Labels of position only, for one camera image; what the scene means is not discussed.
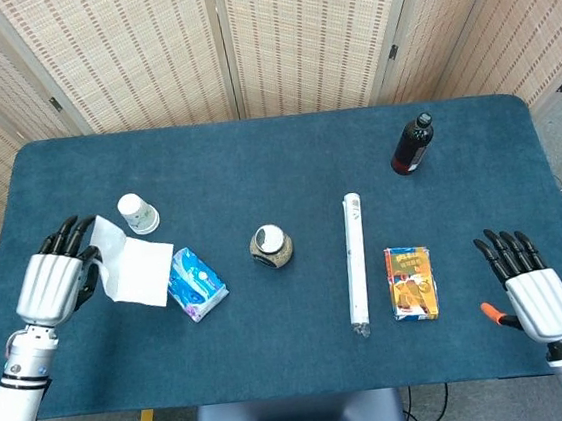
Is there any blue table cloth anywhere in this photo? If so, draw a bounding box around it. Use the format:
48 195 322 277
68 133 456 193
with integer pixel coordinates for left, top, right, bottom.
0 85 562 421

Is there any orange snack box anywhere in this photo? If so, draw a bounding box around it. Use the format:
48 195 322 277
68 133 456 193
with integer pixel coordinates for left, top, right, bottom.
382 242 441 325

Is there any round speckled jar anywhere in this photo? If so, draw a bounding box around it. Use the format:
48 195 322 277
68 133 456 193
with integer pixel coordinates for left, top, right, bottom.
247 221 297 274

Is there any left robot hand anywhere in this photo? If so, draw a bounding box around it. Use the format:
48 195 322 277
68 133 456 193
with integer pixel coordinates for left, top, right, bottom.
6 213 110 332

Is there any blue tissue pack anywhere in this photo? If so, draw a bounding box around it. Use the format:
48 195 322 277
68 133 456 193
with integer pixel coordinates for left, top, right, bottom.
162 243 233 327

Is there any white tissue sheet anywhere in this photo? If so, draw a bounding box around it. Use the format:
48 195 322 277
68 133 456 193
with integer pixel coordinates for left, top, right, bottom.
86 207 181 315

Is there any black cable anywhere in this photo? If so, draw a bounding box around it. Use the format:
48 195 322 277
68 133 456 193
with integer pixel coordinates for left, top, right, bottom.
398 382 453 421

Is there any white paper cup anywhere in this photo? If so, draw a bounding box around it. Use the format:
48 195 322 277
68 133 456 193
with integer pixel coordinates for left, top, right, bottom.
115 189 163 238

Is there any white rolled paper tube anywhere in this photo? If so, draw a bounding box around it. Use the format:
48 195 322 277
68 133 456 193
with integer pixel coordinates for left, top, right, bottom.
334 191 377 341

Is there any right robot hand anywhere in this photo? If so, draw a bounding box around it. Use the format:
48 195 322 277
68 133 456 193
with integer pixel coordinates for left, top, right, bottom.
471 221 562 369

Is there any dark glass bottle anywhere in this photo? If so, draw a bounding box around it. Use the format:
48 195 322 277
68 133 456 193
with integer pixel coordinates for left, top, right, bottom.
385 111 440 178

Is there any woven folding screen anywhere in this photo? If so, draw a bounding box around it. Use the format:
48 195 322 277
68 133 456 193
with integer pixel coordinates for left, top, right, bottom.
0 0 562 256

